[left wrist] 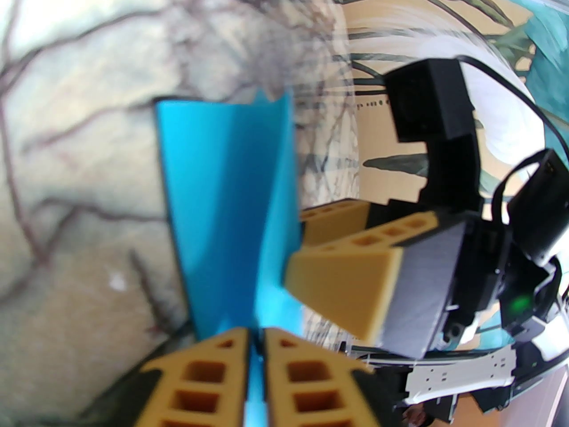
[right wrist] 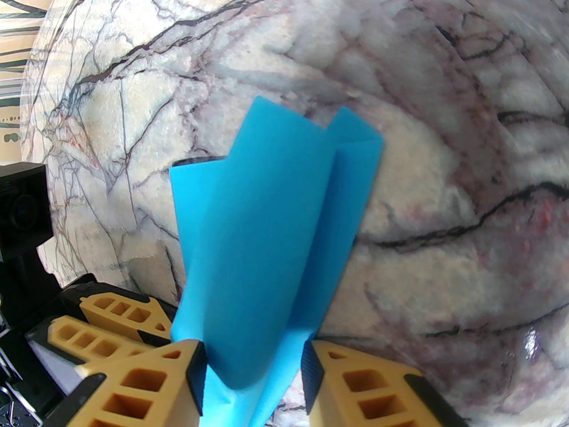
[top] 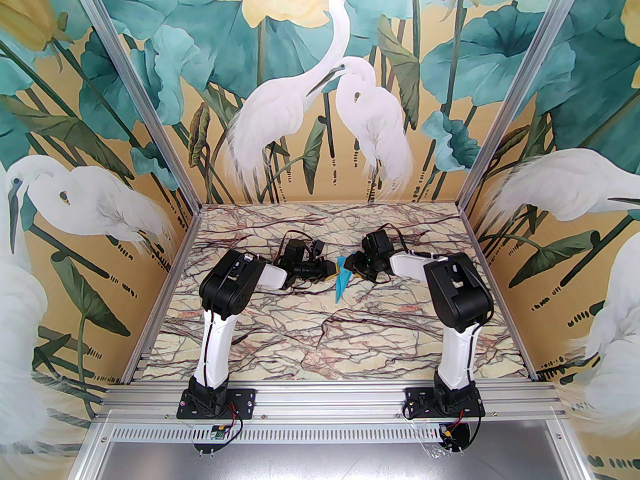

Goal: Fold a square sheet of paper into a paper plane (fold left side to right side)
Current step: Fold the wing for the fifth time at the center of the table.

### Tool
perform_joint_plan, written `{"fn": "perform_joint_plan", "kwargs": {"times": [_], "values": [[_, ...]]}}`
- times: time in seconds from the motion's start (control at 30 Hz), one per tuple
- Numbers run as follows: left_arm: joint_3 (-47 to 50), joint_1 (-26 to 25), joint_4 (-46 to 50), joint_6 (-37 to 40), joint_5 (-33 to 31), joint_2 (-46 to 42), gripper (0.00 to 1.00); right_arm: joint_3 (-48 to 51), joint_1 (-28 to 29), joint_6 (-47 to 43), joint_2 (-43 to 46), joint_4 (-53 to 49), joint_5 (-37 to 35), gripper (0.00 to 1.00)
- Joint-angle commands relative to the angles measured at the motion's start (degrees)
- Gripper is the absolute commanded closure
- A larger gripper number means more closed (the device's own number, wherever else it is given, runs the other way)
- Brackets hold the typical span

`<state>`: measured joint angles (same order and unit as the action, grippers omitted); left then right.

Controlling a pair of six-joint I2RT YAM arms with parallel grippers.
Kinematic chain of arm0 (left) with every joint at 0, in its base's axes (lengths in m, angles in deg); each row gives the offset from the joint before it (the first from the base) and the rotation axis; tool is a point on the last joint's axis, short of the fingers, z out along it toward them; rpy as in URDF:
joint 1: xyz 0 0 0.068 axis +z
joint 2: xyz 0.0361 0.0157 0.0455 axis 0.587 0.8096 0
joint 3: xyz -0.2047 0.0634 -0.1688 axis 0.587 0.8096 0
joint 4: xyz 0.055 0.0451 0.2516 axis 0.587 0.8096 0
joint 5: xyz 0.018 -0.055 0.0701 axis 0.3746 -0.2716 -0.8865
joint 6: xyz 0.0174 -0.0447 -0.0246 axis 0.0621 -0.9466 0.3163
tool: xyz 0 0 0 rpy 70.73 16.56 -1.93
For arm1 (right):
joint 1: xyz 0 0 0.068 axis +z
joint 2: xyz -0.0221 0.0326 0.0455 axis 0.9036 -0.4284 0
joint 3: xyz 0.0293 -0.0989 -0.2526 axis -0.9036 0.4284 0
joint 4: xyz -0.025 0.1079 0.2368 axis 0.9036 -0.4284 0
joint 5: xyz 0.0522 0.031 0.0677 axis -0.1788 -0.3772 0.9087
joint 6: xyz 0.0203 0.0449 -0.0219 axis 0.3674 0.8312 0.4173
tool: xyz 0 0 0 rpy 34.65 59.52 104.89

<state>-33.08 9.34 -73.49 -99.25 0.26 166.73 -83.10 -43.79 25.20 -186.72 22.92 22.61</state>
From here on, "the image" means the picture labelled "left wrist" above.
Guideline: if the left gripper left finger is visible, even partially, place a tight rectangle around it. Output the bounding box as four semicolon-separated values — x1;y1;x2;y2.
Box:
80;326;250;427

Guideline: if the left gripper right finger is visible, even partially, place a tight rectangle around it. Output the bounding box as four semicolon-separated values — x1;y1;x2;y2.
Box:
264;327;401;427

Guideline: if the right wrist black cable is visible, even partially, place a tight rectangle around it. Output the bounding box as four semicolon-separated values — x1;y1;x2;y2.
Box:
458;55;569;226

